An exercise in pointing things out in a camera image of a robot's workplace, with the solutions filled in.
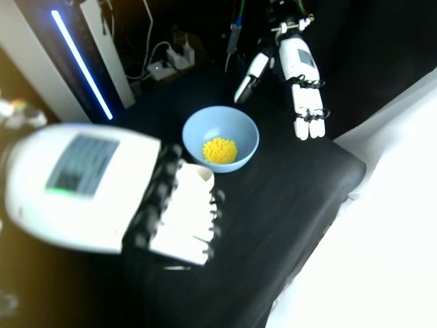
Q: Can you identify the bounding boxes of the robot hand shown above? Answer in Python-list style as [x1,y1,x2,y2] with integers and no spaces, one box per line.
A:
[3,122,227,269]
[234,33,331,140]

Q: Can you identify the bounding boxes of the yellow grains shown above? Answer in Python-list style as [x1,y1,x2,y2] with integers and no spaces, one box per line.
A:
[202,137,239,164]

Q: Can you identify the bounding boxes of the white paper cup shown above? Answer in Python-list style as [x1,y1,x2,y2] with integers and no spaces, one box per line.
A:
[193,163,216,184]

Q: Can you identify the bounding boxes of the blue bowl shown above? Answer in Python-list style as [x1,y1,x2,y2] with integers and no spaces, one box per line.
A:
[182,105,260,174]

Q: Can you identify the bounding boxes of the white and blue hanging connector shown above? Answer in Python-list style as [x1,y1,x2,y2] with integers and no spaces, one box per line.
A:
[224,0,246,73]

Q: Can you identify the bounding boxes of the white power strip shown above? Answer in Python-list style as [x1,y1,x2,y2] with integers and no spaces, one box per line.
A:
[166,43,196,66]

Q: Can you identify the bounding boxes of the white column with blue light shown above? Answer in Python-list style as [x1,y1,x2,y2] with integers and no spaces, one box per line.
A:
[0,0,136,126]

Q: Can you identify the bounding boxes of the white adapter box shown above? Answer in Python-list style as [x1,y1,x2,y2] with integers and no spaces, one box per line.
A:
[147,60,179,81]

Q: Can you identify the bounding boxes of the black table cloth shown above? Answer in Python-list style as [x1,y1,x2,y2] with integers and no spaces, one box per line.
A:
[57,63,367,328]

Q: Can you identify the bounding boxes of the white backdrop sheet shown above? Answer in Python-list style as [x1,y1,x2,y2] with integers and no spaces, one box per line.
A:
[266,68,437,328]

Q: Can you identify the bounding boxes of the white cable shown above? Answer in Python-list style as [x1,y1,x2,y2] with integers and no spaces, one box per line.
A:
[126,0,155,81]

